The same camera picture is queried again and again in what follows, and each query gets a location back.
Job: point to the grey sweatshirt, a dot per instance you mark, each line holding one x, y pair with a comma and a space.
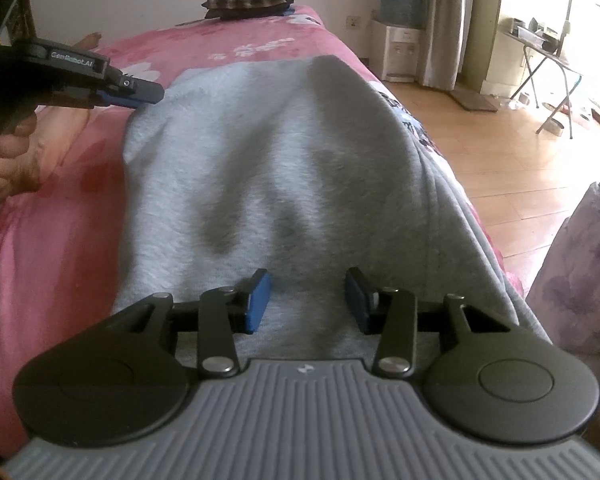
280, 160

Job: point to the wooden wardrobe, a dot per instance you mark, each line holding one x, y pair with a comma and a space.
20, 0

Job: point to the wall socket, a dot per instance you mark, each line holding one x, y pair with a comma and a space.
354, 22

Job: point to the white water dispenser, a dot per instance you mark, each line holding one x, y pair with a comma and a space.
397, 52

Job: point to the pink floral bedsheet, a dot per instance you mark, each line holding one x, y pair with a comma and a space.
55, 240

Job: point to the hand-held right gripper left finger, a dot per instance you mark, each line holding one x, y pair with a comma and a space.
260, 302

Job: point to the folding table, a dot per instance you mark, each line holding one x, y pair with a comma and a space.
555, 57

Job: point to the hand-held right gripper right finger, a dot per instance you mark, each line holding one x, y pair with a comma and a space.
356, 305

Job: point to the brown doormat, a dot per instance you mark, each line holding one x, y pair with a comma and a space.
475, 101

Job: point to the person's left hand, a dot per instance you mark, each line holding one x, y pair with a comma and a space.
5, 165

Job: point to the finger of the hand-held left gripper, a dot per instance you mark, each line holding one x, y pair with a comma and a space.
117, 100
145, 92

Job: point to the beige curtain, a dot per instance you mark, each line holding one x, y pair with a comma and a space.
450, 20

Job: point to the metal bowl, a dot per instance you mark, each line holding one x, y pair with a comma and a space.
553, 126

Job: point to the lavender floral quilt bundle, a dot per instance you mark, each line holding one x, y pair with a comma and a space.
580, 285

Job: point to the dark folded garment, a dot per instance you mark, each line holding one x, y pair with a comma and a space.
245, 14

